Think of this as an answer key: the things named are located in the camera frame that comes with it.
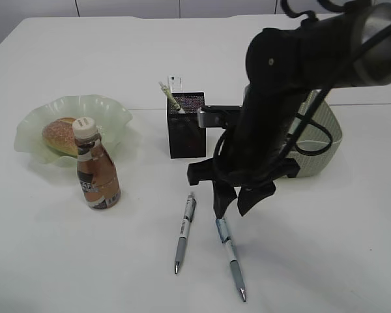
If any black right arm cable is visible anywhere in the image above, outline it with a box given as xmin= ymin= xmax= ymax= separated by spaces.
xmin=211 ymin=0 xmax=391 ymax=183

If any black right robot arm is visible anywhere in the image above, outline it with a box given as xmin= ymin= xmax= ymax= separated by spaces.
xmin=187 ymin=1 xmax=391 ymax=219

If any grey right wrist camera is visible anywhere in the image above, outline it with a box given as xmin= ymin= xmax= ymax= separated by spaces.
xmin=197 ymin=106 xmax=242 ymax=129

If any blue patterned pen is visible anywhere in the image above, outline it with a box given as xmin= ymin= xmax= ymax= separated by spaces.
xmin=216 ymin=218 xmax=247 ymax=303

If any green plastic basket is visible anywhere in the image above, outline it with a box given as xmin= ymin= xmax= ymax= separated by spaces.
xmin=287 ymin=101 xmax=343 ymax=179

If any green wavy glass plate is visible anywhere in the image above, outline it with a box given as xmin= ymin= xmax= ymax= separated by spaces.
xmin=14 ymin=95 xmax=132 ymax=168

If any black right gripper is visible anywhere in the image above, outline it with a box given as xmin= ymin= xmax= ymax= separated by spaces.
xmin=187 ymin=27 xmax=315 ymax=219

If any clear plastic ruler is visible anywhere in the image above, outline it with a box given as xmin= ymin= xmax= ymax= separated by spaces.
xmin=167 ymin=75 xmax=184 ymax=93

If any black mesh pen holder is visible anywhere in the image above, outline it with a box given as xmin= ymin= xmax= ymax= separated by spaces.
xmin=167 ymin=92 xmax=206 ymax=159

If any beige grip pen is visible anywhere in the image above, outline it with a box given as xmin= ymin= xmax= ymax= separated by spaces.
xmin=158 ymin=82 xmax=186 ymax=114

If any brown coffee bottle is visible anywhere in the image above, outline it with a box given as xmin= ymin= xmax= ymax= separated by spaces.
xmin=72 ymin=117 xmax=121 ymax=210

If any white patterned pen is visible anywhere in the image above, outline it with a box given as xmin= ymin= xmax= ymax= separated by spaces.
xmin=174 ymin=192 xmax=196 ymax=275

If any sugared bread roll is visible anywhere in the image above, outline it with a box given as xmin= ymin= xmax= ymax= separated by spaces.
xmin=42 ymin=117 xmax=78 ymax=158

